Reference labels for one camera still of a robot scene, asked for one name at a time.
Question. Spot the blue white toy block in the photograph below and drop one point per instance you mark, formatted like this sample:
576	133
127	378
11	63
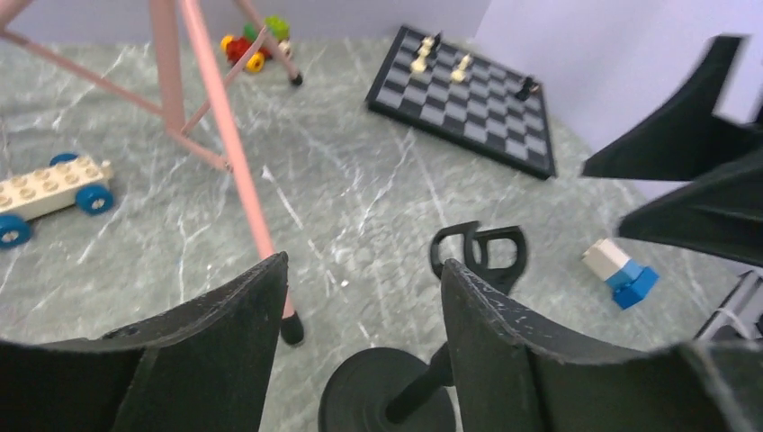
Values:
630	282

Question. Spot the black chess piece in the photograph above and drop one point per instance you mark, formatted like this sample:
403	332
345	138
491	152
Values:
436	41
529	87

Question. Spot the black chess piece rear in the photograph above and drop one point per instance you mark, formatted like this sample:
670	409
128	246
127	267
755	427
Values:
436	41

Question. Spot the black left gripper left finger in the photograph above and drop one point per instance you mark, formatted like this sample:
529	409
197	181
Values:
204	365

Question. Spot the white chess piece right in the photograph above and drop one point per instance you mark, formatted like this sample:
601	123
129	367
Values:
459	73

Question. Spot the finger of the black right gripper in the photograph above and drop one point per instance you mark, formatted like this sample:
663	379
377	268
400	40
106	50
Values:
683	139
719	214

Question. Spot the black white chessboard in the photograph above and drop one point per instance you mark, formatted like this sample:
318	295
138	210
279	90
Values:
480	114

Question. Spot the white chess piece left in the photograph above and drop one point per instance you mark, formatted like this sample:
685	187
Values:
419	64

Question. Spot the black chess piece right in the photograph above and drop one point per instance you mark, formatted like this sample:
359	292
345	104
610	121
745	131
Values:
529	87

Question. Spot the white chess piece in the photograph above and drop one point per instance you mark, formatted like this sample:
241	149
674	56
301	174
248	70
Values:
459	73
419	64

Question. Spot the pink music stand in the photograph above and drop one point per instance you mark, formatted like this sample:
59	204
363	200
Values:
88	274

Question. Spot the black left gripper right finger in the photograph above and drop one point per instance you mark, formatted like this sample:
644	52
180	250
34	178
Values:
516	370

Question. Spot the beige blue toy car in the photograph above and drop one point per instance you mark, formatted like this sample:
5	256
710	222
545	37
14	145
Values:
68	180

